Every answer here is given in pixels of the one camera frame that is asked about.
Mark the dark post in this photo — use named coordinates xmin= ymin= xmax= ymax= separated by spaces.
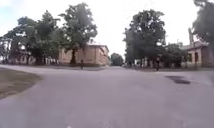
xmin=80 ymin=59 xmax=85 ymax=70

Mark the person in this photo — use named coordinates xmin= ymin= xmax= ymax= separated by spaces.
xmin=154 ymin=54 xmax=162 ymax=72

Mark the tan building with dark roof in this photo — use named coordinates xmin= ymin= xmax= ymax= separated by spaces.
xmin=179 ymin=40 xmax=214 ymax=69

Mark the grey asphalt road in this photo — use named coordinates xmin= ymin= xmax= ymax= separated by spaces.
xmin=0 ymin=63 xmax=214 ymax=128

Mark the small tree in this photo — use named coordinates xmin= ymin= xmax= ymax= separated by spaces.
xmin=110 ymin=52 xmax=125 ymax=67

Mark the dry grass patch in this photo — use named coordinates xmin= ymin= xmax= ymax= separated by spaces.
xmin=0 ymin=66 xmax=43 ymax=102

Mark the large tree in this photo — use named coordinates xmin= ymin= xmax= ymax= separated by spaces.
xmin=123 ymin=9 xmax=168 ymax=67
xmin=192 ymin=0 xmax=214 ymax=68
xmin=8 ymin=9 xmax=63 ymax=66
xmin=58 ymin=2 xmax=99 ymax=66

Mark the bush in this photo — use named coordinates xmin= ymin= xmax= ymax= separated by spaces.
xmin=161 ymin=43 xmax=188 ymax=69

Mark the grass verge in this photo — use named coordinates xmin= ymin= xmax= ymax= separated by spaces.
xmin=124 ymin=66 xmax=214 ymax=73

